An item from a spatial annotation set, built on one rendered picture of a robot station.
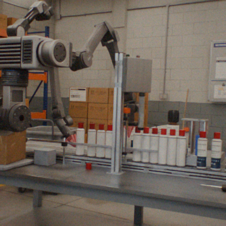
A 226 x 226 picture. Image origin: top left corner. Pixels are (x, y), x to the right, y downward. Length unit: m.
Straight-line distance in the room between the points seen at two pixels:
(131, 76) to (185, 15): 5.00
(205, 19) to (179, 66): 0.92
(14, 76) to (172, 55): 5.26
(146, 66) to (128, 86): 0.16
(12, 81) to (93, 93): 4.05
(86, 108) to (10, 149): 3.81
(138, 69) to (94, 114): 3.86
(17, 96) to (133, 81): 0.62
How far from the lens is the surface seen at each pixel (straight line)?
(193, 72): 6.74
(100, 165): 2.24
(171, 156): 2.11
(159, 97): 6.91
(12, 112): 1.86
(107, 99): 5.75
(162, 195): 1.70
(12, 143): 2.22
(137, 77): 2.04
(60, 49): 1.75
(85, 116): 5.94
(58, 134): 4.49
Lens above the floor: 1.26
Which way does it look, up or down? 3 degrees down
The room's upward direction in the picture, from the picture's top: 2 degrees clockwise
